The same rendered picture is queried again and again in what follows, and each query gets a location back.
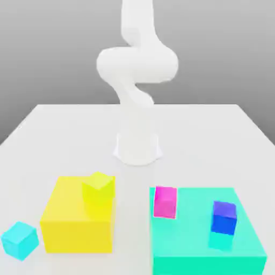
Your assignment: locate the small blue cube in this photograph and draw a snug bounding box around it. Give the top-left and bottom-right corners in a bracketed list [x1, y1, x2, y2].
[210, 200, 237, 236]

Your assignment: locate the small yellow cube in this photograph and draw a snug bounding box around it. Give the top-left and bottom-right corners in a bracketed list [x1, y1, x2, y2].
[81, 171, 115, 218]

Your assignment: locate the small cyan cube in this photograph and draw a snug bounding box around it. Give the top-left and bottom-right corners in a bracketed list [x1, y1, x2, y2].
[1, 221, 40, 262]

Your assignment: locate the small turquoise cube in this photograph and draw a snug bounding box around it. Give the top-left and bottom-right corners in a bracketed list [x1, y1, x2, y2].
[208, 231, 234, 251]

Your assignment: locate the large turquoise box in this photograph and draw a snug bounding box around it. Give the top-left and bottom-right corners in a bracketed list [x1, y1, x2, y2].
[149, 187, 268, 275]

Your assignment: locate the large yellow box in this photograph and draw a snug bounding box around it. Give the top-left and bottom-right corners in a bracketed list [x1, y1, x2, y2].
[40, 176, 117, 255]

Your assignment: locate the small magenta cube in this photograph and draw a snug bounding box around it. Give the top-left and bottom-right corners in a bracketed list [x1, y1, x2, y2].
[153, 186, 178, 220]

